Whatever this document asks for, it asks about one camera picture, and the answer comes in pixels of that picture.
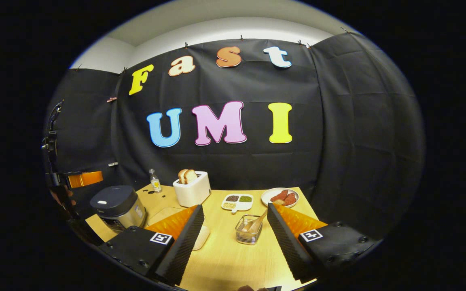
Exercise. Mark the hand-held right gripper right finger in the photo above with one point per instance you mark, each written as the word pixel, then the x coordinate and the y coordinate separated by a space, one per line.
pixel 287 250

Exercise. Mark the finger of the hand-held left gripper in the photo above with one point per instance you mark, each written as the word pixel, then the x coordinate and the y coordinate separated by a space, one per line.
pixel 87 179

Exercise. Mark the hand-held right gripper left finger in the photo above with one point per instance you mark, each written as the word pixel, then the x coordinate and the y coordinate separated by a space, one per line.
pixel 184 246

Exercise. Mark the black rice cooker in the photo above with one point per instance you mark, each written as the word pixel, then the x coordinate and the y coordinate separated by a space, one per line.
pixel 113 200

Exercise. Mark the wooden spoon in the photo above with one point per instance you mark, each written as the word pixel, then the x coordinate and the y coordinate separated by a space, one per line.
pixel 253 224

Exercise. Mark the clear plastic rice tray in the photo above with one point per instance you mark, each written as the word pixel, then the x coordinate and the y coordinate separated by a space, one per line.
pixel 202 238

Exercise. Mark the red meat piece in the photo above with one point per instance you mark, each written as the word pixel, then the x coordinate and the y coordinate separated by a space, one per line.
pixel 289 199
pixel 279 196

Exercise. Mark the white toaster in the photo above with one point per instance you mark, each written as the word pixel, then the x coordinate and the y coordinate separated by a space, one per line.
pixel 192 192

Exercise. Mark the white round plate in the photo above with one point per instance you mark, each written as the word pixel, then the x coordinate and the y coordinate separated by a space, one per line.
pixel 266 198

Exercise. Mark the yellow soybeans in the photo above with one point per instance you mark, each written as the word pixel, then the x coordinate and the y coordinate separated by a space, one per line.
pixel 229 205

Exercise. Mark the white divided dish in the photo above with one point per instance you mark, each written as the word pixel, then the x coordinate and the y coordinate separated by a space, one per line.
pixel 244 205

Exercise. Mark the green beans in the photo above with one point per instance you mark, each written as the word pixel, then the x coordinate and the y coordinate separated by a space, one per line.
pixel 245 199

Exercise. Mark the dark beans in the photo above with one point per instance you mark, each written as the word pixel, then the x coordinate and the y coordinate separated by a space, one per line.
pixel 232 198

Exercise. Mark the small glass bottle yellow label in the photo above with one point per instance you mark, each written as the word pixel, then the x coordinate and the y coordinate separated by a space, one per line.
pixel 155 184

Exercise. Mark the bread slice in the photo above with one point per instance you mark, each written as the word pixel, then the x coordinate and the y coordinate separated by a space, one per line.
pixel 190 176
pixel 181 176

